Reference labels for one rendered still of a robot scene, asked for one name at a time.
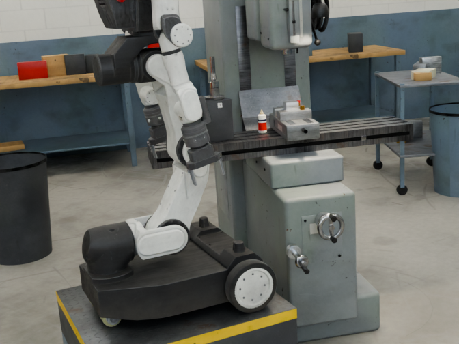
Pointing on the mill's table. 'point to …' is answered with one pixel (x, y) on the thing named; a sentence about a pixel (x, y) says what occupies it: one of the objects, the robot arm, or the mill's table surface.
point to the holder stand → (220, 118)
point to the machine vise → (294, 127)
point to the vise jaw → (294, 114)
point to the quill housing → (278, 19)
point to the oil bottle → (261, 122)
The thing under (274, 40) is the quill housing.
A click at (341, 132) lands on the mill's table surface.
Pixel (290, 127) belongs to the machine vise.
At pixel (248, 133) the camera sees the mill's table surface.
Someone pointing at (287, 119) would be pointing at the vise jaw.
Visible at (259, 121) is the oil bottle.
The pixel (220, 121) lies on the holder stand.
